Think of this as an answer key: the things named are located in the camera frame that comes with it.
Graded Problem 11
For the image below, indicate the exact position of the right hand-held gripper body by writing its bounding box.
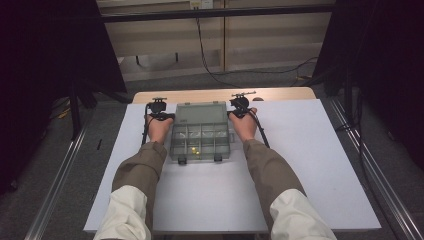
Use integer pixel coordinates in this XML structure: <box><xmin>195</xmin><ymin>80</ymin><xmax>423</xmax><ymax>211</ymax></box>
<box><xmin>229</xmin><ymin>91</ymin><xmax>257</xmax><ymax>111</ymax></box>

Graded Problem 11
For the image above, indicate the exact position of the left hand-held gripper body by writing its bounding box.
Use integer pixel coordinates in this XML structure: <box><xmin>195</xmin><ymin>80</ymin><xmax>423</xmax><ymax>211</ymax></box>
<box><xmin>145</xmin><ymin>97</ymin><xmax>168</xmax><ymax>116</ymax></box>

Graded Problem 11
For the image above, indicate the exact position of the transparent grey compartment box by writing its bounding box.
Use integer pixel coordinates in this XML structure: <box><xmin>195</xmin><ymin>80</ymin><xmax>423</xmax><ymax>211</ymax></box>
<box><xmin>169</xmin><ymin>101</ymin><xmax>236</xmax><ymax>165</ymax></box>

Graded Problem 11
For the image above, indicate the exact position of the person's left hand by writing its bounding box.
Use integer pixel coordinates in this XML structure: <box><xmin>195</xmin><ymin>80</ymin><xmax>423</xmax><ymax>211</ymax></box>
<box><xmin>146</xmin><ymin>115</ymin><xmax>174</xmax><ymax>145</ymax></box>

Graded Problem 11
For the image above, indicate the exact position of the person's right hand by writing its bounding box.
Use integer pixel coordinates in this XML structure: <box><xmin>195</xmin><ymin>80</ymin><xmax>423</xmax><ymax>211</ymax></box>
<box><xmin>229</xmin><ymin>107</ymin><xmax>258</xmax><ymax>144</ymax></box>

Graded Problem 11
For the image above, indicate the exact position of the black stand leg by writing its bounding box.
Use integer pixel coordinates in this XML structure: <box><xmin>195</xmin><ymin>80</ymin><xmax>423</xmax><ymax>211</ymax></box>
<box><xmin>67</xmin><ymin>82</ymin><xmax>83</xmax><ymax>141</ymax></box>

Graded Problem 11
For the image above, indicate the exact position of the white board sheet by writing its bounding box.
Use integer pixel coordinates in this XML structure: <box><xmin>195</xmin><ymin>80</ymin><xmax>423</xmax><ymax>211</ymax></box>
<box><xmin>83</xmin><ymin>98</ymin><xmax>382</xmax><ymax>233</ymax></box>

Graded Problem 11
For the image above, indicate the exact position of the dark curtain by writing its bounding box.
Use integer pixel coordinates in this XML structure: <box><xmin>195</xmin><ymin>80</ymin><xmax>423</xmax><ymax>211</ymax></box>
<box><xmin>0</xmin><ymin>0</ymin><xmax>128</xmax><ymax>195</ymax></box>
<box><xmin>312</xmin><ymin>0</ymin><xmax>424</xmax><ymax>172</ymax></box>

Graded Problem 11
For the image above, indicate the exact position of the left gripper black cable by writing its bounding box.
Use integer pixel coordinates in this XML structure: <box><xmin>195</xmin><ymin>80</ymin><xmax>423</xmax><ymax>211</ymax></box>
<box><xmin>142</xmin><ymin>103</ymin><xmax>152</xmax><ymax>145</ymax></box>

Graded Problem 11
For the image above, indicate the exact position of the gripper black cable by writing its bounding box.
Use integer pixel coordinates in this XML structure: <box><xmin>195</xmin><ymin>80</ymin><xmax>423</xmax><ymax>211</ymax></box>
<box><xmin>248</xmin><ymin>110</ymin><xmax>271</xmax><ymax>149</ymax></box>
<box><xmin>142</xmin><ymin>103</ymin><xmax>152</xmax><ymax>145</ymax></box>

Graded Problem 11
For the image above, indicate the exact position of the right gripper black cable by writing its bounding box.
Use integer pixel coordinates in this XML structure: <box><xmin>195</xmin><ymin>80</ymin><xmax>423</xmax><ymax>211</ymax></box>
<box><xmin>248</xmin><ymin>110</ymin><xmax>271</xmax><ymax>149</ymax></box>

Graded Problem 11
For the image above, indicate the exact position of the black floor cable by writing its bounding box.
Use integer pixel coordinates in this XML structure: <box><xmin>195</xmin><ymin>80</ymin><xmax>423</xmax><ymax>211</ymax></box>
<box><xmin>229</xmin><ymin>55</ymin><xmax>320</xmax><ymax>76</ymax></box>

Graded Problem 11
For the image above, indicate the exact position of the black socket cable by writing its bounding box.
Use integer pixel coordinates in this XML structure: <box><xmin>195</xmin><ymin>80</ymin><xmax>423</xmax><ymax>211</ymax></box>
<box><xmin>195</xmin><ymin>8</ymin><xmax>241</xmax><ymax>89</ymax></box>

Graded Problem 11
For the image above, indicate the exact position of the black horizontal frame bar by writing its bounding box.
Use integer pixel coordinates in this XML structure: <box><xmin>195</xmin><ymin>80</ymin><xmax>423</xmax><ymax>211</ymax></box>
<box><xmin>99</xmin><ymin>4</ymin><xmax>336</xmax><ymax>24</ymax></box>

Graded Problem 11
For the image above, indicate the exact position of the white wall socket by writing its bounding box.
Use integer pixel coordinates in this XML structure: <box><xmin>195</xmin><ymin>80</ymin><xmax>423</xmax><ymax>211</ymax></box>
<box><xmin>189</xmin><ymin>0</ymin><xmax>214</xmax><ymax>10</ymax></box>

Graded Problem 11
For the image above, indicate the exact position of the metal floor rail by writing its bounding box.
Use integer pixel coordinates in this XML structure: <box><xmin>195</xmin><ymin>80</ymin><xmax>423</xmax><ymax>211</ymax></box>
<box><xmin>24</xmin><ymin>109</ymin><xmax>95</xmax><ymax>240</ymax></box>
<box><xmin>327</xmin><ymin>97</ymin><xmax>424</xmax><ymax>240</ymax></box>

